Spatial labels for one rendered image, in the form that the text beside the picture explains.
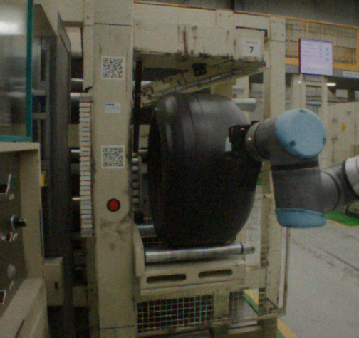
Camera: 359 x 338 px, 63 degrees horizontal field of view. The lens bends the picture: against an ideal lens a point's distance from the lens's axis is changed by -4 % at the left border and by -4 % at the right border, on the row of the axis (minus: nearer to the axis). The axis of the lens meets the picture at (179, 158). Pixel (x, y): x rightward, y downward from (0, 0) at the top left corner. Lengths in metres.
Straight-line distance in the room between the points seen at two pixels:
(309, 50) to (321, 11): 8.63
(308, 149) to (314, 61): 4.73
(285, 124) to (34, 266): 0.73
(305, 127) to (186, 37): 0.93
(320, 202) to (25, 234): 0.72
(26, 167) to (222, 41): 0.98
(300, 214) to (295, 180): 0.06
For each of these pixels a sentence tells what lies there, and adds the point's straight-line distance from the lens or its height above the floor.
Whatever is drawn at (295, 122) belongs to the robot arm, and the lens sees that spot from 0.56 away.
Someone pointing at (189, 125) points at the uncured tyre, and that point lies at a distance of 0.91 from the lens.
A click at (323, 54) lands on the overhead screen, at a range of 5.39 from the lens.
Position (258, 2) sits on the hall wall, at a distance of 12.52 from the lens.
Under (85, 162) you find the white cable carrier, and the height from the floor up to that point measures 1.20.
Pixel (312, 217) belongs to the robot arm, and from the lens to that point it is 0.59.
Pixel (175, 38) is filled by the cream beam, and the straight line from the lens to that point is 1.39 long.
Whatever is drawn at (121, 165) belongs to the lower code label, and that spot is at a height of 1.19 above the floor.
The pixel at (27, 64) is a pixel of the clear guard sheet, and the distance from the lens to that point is 0.89.
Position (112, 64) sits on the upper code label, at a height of 1.52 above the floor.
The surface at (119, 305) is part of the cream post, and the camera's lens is 1.17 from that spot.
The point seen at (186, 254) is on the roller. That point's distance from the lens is 1.05.
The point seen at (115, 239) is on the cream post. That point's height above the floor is 0.94.
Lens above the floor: 1.27
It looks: 3 degrees down
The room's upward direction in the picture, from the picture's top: straight up
